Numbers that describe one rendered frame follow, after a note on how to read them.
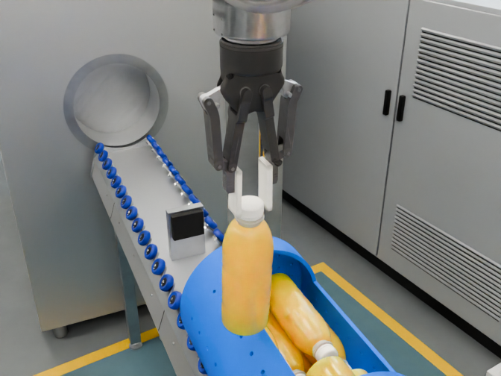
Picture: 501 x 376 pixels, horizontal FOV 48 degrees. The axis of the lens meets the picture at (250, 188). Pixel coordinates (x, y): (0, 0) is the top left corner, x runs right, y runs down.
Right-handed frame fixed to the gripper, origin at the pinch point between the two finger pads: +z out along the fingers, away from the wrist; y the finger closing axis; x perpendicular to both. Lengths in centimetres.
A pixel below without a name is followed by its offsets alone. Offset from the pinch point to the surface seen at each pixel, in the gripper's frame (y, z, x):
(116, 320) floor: 1, 152, -155
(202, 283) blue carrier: 0.4, 31.5, -21.1
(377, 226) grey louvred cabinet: -135, 123, -139
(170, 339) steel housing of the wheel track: 3, 63, -42
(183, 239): -9, 52, -65
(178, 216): -8, 43, -64
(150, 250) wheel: 0, 53, -66
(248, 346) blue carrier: -0.5, 30.3, -1.5
